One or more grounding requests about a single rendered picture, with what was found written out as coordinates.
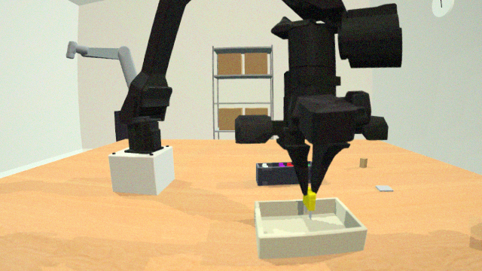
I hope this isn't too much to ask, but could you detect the yellow blade fuse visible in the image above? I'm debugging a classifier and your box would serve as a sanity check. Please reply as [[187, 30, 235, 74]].
[[303, 187, 316, 220]]

